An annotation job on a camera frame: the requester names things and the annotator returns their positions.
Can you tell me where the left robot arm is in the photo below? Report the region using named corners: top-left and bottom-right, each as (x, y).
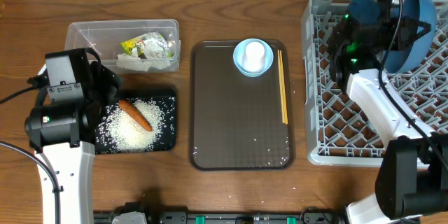
top-left (24, 48), bottom-right (123, 223)

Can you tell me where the green yellow snack wrapper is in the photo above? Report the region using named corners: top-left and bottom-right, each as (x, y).
top-left (120, 31), bottom-right (173, 60)

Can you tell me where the white rice pile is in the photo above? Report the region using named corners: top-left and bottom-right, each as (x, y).
top-left (97, 97), bottom-right (176, 153)

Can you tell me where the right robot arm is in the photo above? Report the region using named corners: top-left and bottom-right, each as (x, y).
top-left (327, 0), bottom-right (447, 223)

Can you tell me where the wooden chopstick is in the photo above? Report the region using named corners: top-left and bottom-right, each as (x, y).
top-left (277, 50), bottom-right (288, 125)
top-left (278, 50), bottom-right (288, 125)

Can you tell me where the black shallow tray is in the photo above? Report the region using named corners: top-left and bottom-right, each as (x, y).
top-left (92, 87), bottom-right (178, 156)

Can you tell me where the clear plastic bin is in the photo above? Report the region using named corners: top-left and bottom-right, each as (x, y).
top-left (65, 19), bottom-right (181, 74)

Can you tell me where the small light blue bowl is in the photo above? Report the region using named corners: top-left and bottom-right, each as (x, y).
top-left (233, 38), bottom-right (274, 78)

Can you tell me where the orange carrot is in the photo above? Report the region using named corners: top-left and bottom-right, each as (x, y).
top-left (118, 99), bottom-right (153, 132)

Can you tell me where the white tissue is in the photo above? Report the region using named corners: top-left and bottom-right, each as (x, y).
top-left (116, 53), bottom-right (171, 71)

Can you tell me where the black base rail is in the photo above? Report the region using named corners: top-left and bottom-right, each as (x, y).
top-left (93, 202), bottom-right (348, 224)

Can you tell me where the large blue plate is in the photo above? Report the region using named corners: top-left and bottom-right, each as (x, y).
top-left (346, 0), bottom-right (437, 74)

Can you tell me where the pink cup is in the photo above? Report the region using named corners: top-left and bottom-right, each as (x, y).
top-left (241, 41), bottom-right (265, 73)

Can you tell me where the grey dishwasher rack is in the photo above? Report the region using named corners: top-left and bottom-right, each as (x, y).
top-left (301, 0), bottom-right (447, 167)

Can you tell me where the brown serving tray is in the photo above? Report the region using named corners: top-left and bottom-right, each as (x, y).
top-left (189, 41), bottom-right (295, 171)

